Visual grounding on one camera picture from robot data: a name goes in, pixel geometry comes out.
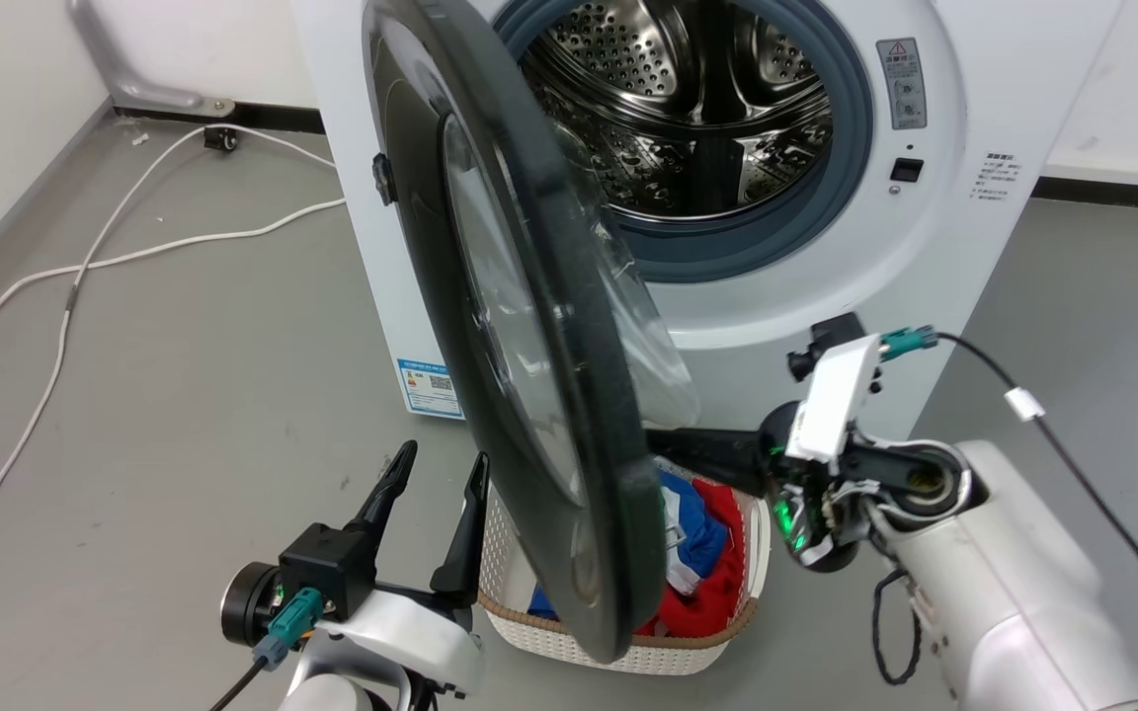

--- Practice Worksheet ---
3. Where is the grey metal wall pipe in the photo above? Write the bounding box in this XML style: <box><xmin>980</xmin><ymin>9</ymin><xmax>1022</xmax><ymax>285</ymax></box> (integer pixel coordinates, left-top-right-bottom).
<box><xmin>65</xmin><ymin>0</ymin><xmax>236</xmax><ymax>119</ymax></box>

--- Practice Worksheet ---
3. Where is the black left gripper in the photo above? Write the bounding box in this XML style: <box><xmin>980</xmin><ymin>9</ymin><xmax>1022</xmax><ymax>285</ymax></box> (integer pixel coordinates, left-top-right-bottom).
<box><xmin>220</xmin><ymin>440</ymin><xmax>492</xmax><ymax>650</ymax></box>

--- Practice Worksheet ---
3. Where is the white woven laundry basket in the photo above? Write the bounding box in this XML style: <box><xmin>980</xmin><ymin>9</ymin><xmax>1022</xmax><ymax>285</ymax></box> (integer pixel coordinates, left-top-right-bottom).
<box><xmin>477</xmin><ymin>454</ymin><xmax>773</xmax><ymax>677</ymax></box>

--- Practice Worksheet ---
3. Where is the dark grey round washer door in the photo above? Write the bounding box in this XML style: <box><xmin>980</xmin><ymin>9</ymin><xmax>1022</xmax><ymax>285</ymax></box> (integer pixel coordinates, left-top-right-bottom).
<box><xmin>362</xmin><ymin>0</ymin><xmax>701</xmax><ymax>665</ymax></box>

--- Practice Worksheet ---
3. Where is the left black cable teal plug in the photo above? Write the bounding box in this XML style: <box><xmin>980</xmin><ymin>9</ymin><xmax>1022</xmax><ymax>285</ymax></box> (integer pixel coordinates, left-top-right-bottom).
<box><xmin>207</xmin><ymin>587</ymin><xmax>325</xmax><ymax>711</ymax></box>

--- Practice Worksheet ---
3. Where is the grey-blue rubber door gasket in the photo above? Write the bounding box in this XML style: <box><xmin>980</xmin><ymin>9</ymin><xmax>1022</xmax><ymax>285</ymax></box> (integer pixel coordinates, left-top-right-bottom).
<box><xmin>493</xmin><ymin>0</ymin><xmax>875</xmax><ymax>285</ymax></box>

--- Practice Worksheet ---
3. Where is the blue and white garment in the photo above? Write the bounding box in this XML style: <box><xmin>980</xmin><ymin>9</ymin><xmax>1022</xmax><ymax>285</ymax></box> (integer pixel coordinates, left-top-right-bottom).
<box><xmin>656</xmin><ymin>468</ymin><xmax>734</xmax><ymax>595</ymax></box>

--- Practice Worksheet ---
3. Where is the blue white energy label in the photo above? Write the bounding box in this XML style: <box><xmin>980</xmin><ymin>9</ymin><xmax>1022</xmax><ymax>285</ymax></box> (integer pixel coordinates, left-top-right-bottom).
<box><xmin>396</xmin><ymin>356</ymin><xmax>465</xmax><ymax>421</ymax></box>

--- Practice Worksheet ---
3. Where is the red garment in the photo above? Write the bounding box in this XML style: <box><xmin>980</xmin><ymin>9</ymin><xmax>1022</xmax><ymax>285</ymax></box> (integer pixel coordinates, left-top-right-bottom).
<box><xmin>632</xmin><ymin>478</ymin><xmax>749</xmax><ymax>639</ymax></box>

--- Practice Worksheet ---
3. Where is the black cable teal plug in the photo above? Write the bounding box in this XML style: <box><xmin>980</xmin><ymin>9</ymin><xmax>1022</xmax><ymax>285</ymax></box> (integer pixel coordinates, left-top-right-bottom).
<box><xmin>207</xmin><ymin>587</ymin><xmax>325</xmax><ymax>711</ymax></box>
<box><xmin>878</xmin><ymin>325</ymin><xmax>1138</xmax><ymax>711</ymax></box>

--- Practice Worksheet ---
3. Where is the thin white floor cable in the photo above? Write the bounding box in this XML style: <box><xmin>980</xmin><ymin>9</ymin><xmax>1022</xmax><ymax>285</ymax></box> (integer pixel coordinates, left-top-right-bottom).
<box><xmin>0</xmin><ymin>123</ymin><xmax>337</xmax><ymax>596</ymax></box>

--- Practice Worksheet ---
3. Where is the right black cable teal plug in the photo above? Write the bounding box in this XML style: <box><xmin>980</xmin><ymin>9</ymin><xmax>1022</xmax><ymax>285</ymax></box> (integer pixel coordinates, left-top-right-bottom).
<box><xmin>878</xmin><ymin>325</ymin><xmax>1138</xmax><ymax>711</ymax></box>

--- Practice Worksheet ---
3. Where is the thick white floor cable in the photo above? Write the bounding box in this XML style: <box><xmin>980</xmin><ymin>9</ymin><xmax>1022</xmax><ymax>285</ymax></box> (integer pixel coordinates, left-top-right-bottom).
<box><xmin>0</xmin><ymin>197</ymin><xmax>347</xmax><ymax>356</ymax></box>

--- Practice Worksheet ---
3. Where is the small printed text sticker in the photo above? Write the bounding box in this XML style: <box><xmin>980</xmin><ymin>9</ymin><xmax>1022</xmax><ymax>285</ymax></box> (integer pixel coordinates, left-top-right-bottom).
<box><xmin>973</xmin><ymin>150</ymin><xmax>1020</xmax><ymax>204</ymax></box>

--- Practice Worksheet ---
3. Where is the white front-load washing machine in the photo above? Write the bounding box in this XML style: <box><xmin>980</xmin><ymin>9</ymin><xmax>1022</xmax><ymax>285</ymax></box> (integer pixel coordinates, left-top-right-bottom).
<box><xmin>289</xmin><ymin>0</ymin><xmax>1123</xmax><ymax>442</ymax></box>

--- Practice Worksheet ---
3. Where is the grey warning label sticker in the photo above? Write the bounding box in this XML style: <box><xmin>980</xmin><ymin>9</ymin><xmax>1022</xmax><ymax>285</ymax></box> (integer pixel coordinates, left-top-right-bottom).
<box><xmin>875</xmin><ymin>38</ymin><xmax>929</xmax><ymax>131</ymax></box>

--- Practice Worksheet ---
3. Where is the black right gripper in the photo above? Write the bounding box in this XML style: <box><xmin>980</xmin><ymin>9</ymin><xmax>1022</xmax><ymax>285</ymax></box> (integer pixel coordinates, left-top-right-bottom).
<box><xmin>645</xmin><ymin>399</ymin><xmax>872</xmax><ymax>575</ymax></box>

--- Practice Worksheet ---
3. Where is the perforated steel washer drum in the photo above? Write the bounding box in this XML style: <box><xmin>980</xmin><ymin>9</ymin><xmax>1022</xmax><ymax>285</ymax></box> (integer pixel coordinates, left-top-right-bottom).
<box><xmin>518</xmin><ymin>0</ymin><xmax>836</xmax><ymax>222</ymax></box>

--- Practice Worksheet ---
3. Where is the short black looped cable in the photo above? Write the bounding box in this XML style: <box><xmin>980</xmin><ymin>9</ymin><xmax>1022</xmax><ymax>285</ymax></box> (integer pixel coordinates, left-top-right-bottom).
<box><xmin>869</xmin><ymin>567</ymin><xmax>927</xmax><ymax>688</ymax></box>

